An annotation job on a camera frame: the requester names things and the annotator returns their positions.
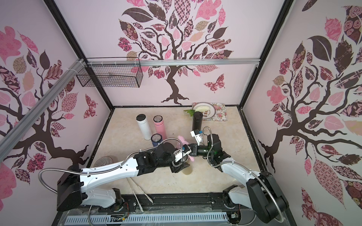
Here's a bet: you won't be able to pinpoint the white thermos black lid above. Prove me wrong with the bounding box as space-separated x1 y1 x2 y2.
136 114 152 140

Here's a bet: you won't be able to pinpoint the white slotted cable duct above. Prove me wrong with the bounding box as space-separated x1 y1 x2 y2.
63 212 228 226

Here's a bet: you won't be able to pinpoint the floral rectangular tray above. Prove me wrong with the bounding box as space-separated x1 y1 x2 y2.
192 103 228 122

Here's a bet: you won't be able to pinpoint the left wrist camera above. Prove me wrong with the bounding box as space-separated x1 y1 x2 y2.
174 150 191 163

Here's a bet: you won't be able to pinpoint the metal tongs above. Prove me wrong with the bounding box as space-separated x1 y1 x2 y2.
125 176 154 213

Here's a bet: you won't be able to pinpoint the diagonal aluminium left bar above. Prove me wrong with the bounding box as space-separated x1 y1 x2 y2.
1 59 86 162

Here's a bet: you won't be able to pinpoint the blue thermos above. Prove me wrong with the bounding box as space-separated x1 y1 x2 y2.
151 133 163 147

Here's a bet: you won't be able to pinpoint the left metal cable conduit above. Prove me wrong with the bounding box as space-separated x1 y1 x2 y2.
38 137 184 195

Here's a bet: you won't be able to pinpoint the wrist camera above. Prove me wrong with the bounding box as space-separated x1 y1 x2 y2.
190 129 204 146
174 150 191 163

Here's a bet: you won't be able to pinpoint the pink towel cloth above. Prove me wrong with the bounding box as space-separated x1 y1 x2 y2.
178 136 195 162

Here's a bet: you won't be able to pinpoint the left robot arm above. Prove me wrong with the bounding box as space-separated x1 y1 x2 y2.
57 142 191 212

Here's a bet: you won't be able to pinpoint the gold thermos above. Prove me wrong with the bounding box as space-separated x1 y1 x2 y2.
182 161 193 175

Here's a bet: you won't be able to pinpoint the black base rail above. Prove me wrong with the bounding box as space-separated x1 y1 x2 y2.
52 193 297 226

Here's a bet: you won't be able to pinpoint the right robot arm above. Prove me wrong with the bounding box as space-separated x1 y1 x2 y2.
178 134 289 223

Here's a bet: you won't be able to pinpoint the toy napa cabbage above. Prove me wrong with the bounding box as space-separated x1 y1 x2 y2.
195 105 210 112

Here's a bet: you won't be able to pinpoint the round glass coaster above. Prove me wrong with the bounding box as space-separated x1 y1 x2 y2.
93 156 114 168

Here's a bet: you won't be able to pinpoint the black wire basket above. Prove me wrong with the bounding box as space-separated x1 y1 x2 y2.
77 56 143 88

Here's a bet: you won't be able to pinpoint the pink thermos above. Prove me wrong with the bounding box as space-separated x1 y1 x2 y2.
153 115 167 140

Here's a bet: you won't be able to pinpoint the horizontal aluminium back bar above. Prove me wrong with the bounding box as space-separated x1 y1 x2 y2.
87 58 261 66

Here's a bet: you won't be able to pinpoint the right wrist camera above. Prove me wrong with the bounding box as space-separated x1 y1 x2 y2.
190 129 204 146

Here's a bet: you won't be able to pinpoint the white round plate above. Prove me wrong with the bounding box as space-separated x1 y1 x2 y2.
192 102 216 120

